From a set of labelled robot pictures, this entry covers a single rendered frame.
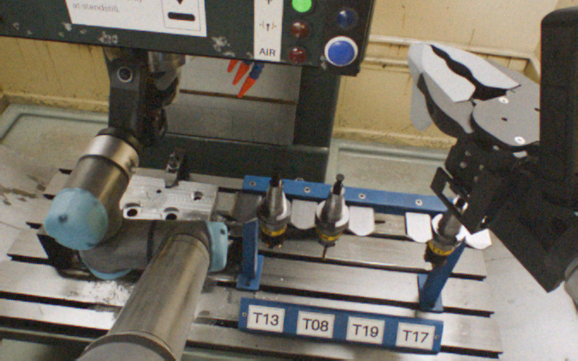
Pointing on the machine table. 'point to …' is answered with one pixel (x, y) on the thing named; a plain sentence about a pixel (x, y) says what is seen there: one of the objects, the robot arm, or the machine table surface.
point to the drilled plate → (169, 199)
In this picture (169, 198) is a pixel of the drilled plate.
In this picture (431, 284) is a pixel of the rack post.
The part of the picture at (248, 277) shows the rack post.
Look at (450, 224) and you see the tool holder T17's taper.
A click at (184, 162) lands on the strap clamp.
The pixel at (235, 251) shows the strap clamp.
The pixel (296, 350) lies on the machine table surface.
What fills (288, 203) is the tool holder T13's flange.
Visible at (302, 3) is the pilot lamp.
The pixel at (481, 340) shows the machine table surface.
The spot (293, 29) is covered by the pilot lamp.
